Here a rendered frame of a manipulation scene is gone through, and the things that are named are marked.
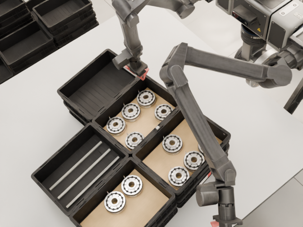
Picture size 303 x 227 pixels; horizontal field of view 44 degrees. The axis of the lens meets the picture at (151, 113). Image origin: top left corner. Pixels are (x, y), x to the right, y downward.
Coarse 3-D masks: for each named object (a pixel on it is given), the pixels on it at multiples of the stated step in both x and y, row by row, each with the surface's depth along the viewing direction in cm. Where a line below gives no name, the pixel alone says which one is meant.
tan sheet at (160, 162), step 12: (180, 132) 193; (192, 132) 192; (192, 144) 189; (156, 156) 187; (168, 156) 187; (180, 156) 186; (204, 156) 184; (156, 168) 184; (168, 168) 183; (168, 180) 180
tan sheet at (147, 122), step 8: (160, 104) 204; (120, 112) 204; (144, 112) 202; (152, 112) 202; (144, 120) 200; (152, 120) 199; (104, 128) 200; (128, 128) 198; (136, 128) 197; (144, 128) 197; (152, 128) 196; (120, 136) 196; (144, 136) 194
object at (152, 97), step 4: (140, 92) 206; (144, 92) 205; (148, 92) 205; (152, 92) 205; (140, 96) 204; (152, 96) 204; (140, 100) 203; (148, 100) 202; (152, 100) 202; (144, 104) 201; (148, 104) 201
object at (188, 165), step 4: (188, 152) 183; (192, 152) 183; (196, 152) 182; (184, 156) 182; (188, 156) 182; (200, 156) 181; (184, 160) 181; (188, 160) 181; (200, 160) 180; (204, 160) 180; (188, 164) 180; (192, 164) 179; (196, 164) 179; (200, 164) 179; (188, 168) 179; (192, 168) 178; (196, 168) 178
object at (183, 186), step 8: (176, 112) 188; (168, 120) 186; (208, 120) 183; (160, 128) 186; (152, 136) 182; (144, 144) 182; (224, 144) 176; (136, 152) 179; (200, 168) 170; (192, 176) 169; (168, 184) 168; (184, 184) 167; (176, 192) 166
